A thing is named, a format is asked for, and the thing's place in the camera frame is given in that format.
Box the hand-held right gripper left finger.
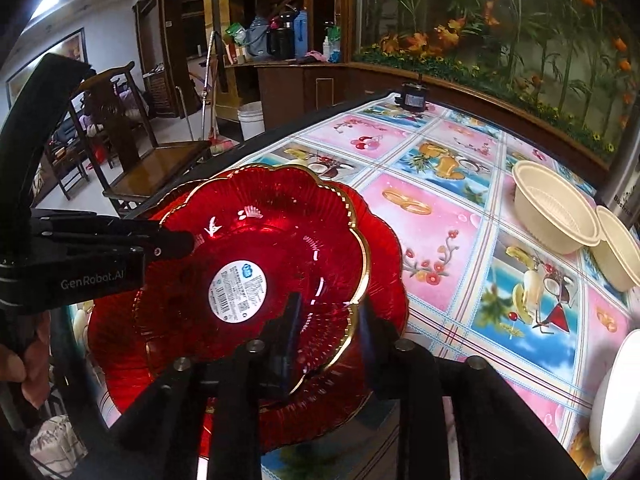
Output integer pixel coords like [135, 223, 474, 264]
[107, 292, 306, 480]

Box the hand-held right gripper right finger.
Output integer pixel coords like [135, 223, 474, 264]
[357, 302, 586, 480]

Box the framed wall picture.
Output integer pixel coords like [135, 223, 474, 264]
[6, 27, 87, 108]

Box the white foam plate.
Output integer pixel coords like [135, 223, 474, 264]
[589, 329, 640, 476]

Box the broom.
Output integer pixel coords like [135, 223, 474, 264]
[197, 30, 238, 153]

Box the stainless steel thermos jug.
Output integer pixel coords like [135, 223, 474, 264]
[597, 157, 640, 216]

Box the wooden chair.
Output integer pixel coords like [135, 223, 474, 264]
[65, 61, 211, 216]

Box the fruit print tablecloth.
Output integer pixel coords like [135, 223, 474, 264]
[70, 90, 640, 480]

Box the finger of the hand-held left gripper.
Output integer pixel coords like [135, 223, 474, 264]
[29, 210, 197, 265]

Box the white plastic bucket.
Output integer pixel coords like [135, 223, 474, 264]
[237, 101, 265, 141]

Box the wooden counter cabinet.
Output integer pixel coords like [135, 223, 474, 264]
[222, 60, 406, 126]

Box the black thermos jug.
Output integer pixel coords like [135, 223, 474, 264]
[266, 12, 296, 61]

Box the cream plastic bowl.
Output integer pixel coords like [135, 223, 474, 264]
[592, 205, 640, 293]
[511, 161, 601, 261]

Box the green capped bottle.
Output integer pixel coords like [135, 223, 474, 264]
[324, 22, 343, 63]

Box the glass flower display cabinet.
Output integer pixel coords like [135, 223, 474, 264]
[350, 0, 640, 161]

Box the blue thermos flask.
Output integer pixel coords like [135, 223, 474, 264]
[295, 7, 308, 58]

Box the person's left hand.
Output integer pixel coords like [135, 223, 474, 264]
[0, 310, 52, 410]

